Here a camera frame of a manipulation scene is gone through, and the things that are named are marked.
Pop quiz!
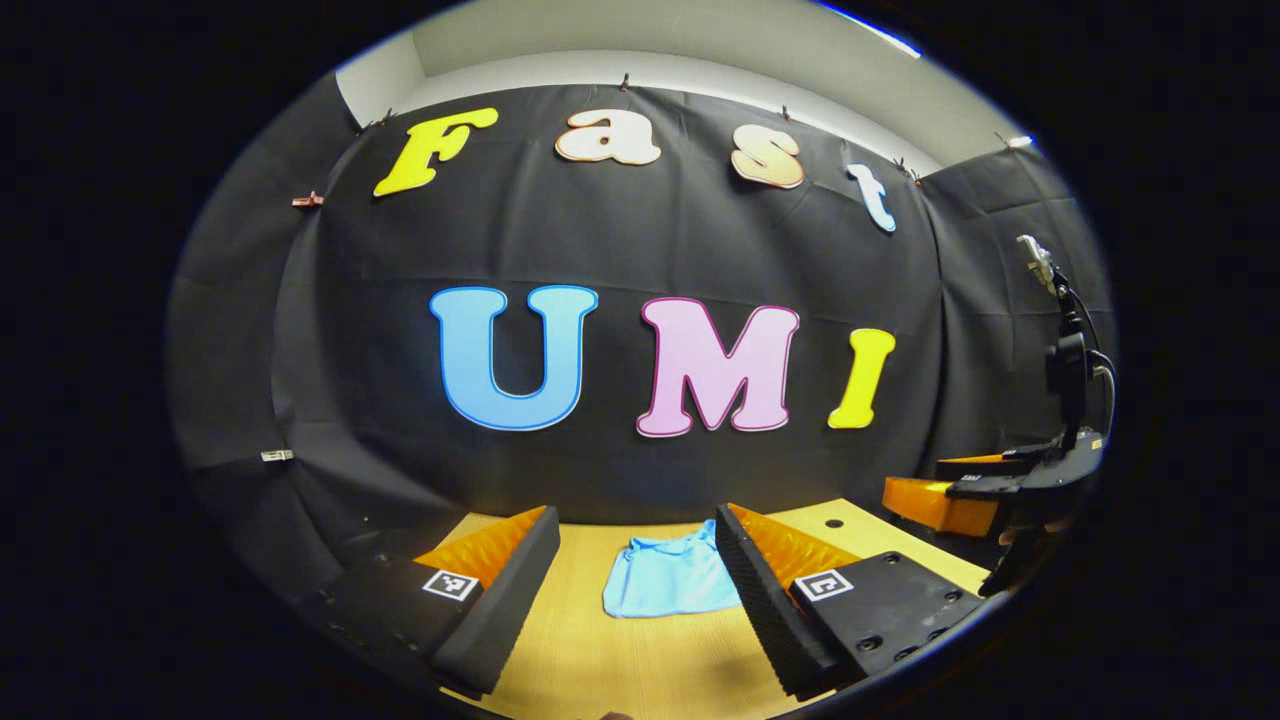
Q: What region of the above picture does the black backdrop cloth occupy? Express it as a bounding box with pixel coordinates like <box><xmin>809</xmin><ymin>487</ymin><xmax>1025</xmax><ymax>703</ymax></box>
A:
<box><xmin>165</xmin><ymin>82</ymin><xmax>1116</xmax><ymax>621</ymax></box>

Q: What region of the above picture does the light blue T-shirt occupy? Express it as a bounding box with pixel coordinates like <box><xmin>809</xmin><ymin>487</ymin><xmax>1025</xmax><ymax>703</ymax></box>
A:
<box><xmin>603</xmin><ymin>520</ymin><xmax>743</xmax><ymax>619</ymax></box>

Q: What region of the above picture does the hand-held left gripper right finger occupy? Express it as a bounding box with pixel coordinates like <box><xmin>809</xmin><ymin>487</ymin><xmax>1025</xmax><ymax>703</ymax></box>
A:
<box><xmin>715</xmin><ymin>502</ymin><xmax>988</xmax><ymax>700</ymax></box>

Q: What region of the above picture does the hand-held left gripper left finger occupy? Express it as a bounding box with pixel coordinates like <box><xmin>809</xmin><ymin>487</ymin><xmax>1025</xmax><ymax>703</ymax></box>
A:
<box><xmin>298</xmin><ymin>505</ymin><xmax>562</xmax><ymax>699</ymax></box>

